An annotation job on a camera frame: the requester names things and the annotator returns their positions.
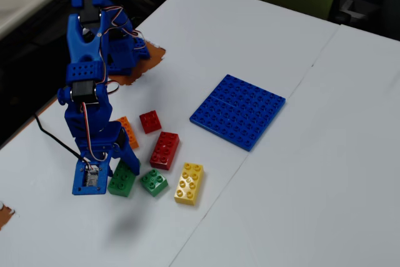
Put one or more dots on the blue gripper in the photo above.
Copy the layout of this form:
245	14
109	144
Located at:
127	154

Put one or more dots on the green 2x4 block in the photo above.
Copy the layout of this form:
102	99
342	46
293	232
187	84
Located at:
120	184

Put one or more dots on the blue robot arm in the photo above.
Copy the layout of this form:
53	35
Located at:
84	45

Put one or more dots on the orange 2x4 block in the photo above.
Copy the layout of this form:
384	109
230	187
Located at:
126	122

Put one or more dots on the green 2x2 block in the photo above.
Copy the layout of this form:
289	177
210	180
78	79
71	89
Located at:
153	182

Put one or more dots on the red 2x4 block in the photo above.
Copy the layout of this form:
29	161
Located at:
164	151

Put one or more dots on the red 2x2 block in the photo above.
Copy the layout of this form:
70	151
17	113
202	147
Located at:
150	121

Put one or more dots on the yellow 2x4 block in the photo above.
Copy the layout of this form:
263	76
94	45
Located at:
188	184

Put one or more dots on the blue 8x8 baseplate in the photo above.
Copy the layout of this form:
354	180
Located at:
237	110

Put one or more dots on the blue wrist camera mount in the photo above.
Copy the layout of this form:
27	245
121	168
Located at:
79	182

